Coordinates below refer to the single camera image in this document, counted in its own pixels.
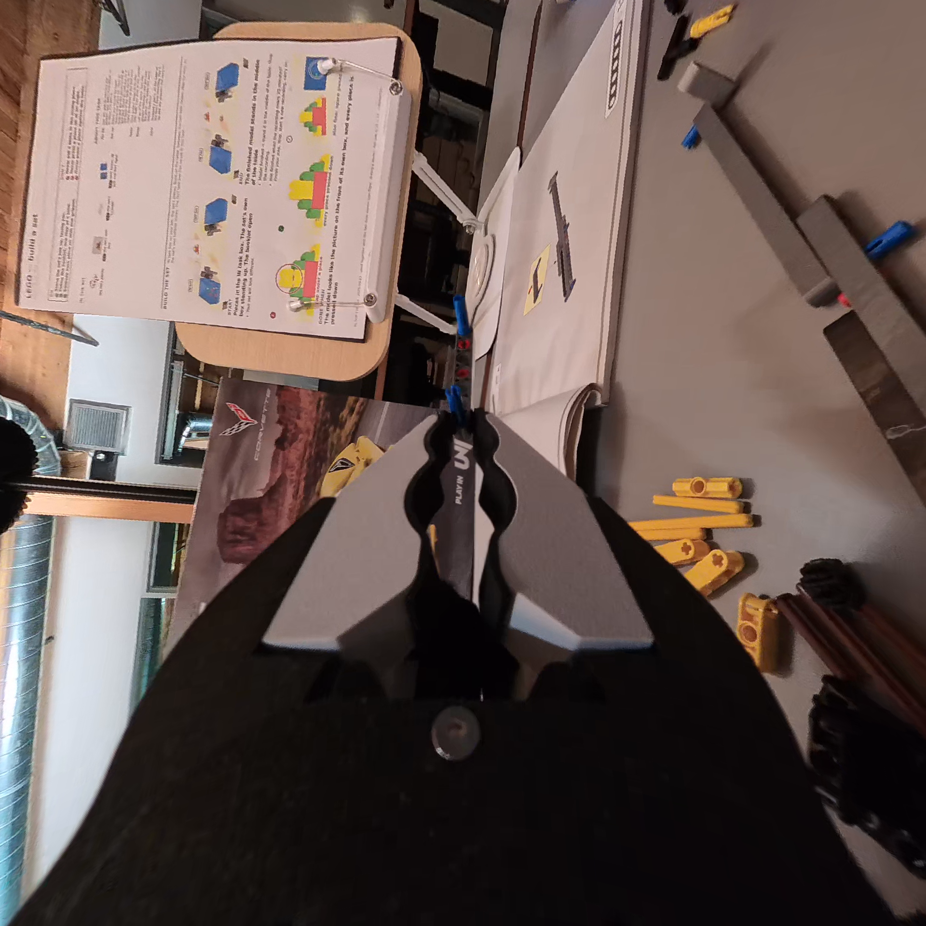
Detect dark brown lego connectors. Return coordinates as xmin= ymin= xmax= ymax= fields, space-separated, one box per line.
xmin=773 ymin=557 xmax=926 ymax=719

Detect wall vent grille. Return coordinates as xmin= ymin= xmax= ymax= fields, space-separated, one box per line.
xmin=67 ymin=400 xmax=133 ymax=455

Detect printed instruction sheet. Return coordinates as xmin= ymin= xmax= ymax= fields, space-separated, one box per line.
xmin=14 ymin=35 xmax=403 ymax=342

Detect black lego connectors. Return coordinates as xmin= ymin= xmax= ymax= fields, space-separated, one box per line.
xmin=805 ymin=675 xmax=926 ymax=878

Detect long grey lego beam assembly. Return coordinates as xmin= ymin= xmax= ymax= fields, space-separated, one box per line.
xmin=675 ymin=60 xmax=926 ymax=480

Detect dark grey lego beam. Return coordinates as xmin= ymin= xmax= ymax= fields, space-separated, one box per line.
xmin=445 ymin=291 xmax=480 ymax=435

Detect group of yellow lego pieces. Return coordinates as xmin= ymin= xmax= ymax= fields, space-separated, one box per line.
xmin=628 ymin=475 xmax=784 ymax=671

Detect pile of mixed lego pins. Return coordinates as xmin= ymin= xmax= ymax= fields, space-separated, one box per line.
xmin=653 ymin=0 xmax=740 ymax=82

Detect lego set box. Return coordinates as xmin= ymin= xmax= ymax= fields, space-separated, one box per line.
xmin=165 ymin=375 xmax=480 ymax=654

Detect open instruction booklet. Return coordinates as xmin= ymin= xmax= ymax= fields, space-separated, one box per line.
xmin=483 ymin=0 xmax=654 ymax=480

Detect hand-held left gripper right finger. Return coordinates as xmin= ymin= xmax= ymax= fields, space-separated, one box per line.
xmin=469 ymin=409 xmax=657 ymax=697

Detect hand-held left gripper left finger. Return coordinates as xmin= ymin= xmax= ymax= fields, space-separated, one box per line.
xmin=260 ymin=414 xmax=454 ymax=697

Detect wooden document stand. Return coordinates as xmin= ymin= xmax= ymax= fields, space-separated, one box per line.
xmin=172 ymin=20 xmax=523 ymax=386

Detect metal ventilation duct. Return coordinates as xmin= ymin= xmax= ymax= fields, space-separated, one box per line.
xmin=0 ymin=394 xmax=64 ymax=898

